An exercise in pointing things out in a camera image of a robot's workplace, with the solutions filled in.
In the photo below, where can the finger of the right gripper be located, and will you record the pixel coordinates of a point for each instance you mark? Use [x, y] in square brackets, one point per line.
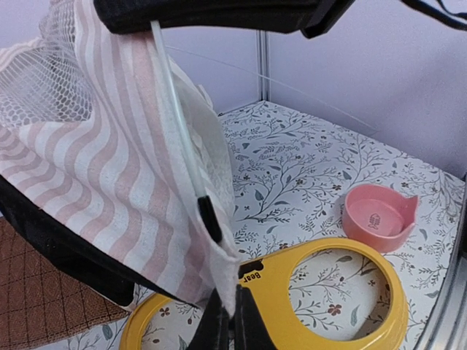
[312, 18]

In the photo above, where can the right aluminium frame post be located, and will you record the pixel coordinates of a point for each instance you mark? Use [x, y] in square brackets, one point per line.
[263, 65]

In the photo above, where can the brown checkered mat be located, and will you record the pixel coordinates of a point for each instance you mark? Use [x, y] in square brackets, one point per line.
[40, 304]

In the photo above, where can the pink striped pet tent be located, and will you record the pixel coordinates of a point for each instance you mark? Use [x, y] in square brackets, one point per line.
[92, 168]

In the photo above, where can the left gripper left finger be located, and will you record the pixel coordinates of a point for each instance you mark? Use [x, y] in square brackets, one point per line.
[212, 332]

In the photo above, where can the white tent pole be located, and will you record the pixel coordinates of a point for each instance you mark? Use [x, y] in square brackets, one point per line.
[205, 206]

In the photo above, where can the pink pet bowl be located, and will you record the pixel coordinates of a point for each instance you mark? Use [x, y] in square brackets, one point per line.
[379, 216]

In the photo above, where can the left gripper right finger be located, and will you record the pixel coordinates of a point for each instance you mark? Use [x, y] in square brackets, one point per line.
[249, 330]

